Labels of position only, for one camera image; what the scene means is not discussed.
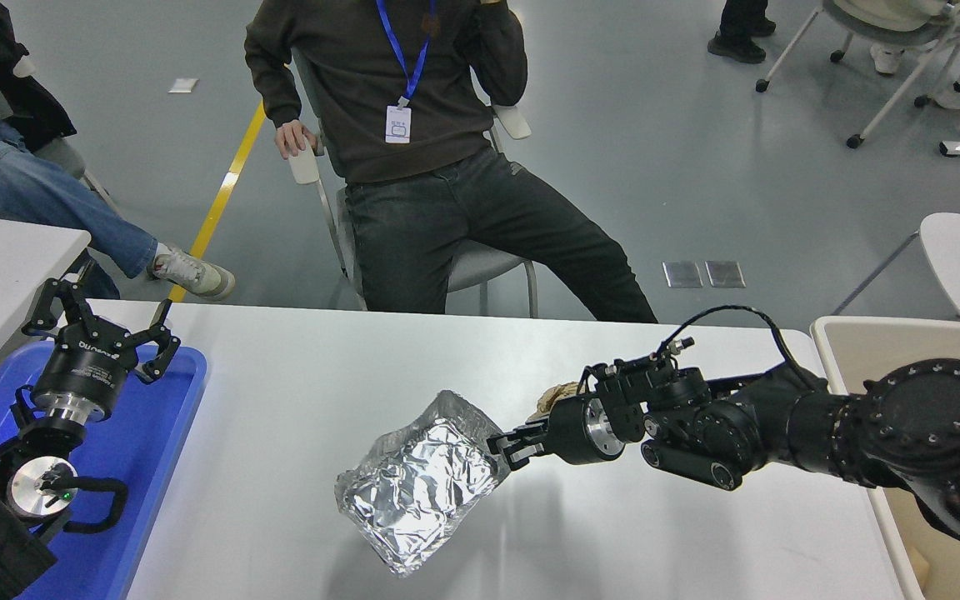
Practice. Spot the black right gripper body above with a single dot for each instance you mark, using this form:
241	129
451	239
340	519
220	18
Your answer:
570	433

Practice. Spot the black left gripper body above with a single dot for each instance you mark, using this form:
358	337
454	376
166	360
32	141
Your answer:
84	371

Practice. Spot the tan paper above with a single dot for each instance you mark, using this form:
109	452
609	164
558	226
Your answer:
559	392

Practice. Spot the foil tray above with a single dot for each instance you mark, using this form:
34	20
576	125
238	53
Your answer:
413	500

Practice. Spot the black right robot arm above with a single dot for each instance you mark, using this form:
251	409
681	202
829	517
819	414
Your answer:
930	417

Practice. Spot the lanyard person's right hand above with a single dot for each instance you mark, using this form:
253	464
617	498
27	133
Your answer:
290	137

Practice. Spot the white side table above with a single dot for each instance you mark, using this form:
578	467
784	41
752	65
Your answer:
13	258

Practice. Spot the blue plastic tray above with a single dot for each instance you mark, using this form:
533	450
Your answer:
147	467

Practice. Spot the grey wheeled chair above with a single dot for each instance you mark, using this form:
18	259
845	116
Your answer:
59	154

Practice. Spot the grey chair with white armrests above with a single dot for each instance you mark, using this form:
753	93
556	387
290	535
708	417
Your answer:
480	267

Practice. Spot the metal floor plate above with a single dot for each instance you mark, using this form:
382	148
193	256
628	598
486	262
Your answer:
725	273
682	274

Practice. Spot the large pale bin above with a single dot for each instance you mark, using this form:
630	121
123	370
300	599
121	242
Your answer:
880	342

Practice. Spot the tan scrap in bin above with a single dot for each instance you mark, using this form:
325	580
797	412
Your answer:
920	571

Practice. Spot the person in black shoes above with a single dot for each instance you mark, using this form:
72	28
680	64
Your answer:
742	46

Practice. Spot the white framed wheeled chair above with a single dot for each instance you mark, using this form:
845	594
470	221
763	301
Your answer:
888	33

